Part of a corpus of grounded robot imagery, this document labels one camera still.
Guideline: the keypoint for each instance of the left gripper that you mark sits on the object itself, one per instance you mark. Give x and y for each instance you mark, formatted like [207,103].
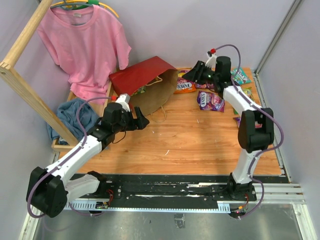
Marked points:
[142,121]

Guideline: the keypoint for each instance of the aluminium frame post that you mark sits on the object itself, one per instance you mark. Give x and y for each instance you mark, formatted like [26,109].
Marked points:
[293,9]

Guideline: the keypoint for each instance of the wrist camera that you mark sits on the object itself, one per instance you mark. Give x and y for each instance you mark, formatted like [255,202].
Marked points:
[123,100]
[211,59]

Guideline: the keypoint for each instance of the red paper bag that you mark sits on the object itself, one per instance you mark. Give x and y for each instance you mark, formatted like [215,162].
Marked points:
[159,77]

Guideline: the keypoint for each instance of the yellow green hanger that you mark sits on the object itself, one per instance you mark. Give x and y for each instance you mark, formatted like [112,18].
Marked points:
[82,4]

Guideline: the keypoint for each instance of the wooden clothes rack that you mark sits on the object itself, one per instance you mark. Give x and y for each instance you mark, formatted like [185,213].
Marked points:
[32,86]

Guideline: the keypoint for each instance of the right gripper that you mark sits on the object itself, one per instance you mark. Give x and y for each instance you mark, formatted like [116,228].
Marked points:
[196,73]

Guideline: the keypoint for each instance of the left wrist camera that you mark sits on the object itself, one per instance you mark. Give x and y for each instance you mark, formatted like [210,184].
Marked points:
[123,100]

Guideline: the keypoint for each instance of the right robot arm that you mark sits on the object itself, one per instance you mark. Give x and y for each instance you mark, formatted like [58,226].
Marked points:
[256,128]

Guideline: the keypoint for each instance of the teal candy packet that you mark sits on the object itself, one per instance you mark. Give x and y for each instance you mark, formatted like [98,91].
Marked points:
[240,76]

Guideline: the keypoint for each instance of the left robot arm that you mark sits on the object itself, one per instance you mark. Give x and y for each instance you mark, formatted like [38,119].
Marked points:
[80,155]

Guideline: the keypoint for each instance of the green candy packet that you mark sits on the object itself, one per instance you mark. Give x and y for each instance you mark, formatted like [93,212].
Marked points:
[248,92]
[140,90]

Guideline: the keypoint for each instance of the orange candy packet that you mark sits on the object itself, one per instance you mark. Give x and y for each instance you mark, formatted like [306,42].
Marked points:
[184,86]

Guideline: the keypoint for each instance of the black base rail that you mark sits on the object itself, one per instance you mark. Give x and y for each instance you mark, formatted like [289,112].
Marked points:
[160,193]

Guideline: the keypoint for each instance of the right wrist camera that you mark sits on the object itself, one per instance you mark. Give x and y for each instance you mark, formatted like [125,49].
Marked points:
[211,59]

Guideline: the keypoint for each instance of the blue cloth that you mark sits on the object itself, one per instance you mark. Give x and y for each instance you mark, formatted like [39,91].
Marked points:
[74,116]

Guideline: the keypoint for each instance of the pink t-shirt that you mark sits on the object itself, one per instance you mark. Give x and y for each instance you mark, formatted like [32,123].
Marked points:
[88,44]

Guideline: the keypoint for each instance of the purple candy packet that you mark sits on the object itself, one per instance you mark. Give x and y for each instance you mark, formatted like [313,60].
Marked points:
[209,101]
[237,121]
[204,86]

